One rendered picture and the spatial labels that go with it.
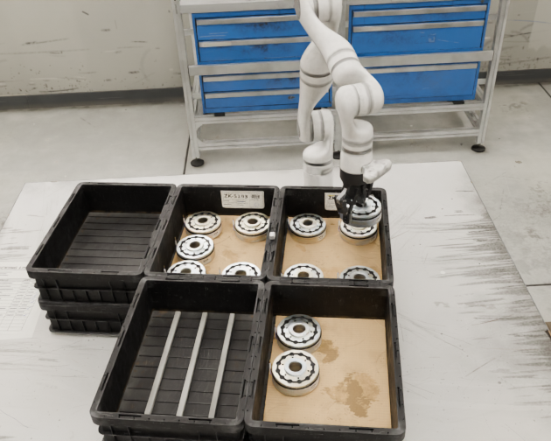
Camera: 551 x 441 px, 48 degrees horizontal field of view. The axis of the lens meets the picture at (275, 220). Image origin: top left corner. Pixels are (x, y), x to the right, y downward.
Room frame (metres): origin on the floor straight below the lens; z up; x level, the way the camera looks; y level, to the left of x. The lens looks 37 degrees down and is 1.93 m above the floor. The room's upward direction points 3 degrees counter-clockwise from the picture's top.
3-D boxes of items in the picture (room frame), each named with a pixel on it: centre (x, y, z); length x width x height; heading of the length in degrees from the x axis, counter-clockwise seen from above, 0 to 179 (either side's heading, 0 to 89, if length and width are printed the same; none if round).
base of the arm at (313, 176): (1.64, -0.14, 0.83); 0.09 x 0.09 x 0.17; 12
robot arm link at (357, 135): (1.24, -0.19, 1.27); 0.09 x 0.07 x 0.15; 104
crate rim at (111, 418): (0.91, 0.20, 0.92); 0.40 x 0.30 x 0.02; 173
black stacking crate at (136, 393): (0.91, 0.20, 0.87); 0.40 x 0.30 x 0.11; 173
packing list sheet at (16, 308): (1.32, 0.78, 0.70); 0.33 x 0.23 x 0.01; 0
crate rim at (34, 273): (1.35, 0.45, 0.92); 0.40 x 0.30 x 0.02; 173
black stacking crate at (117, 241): (1.35, 0.45, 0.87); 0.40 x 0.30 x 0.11; 173
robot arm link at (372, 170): (1.23, -0.21, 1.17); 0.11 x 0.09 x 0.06; 46
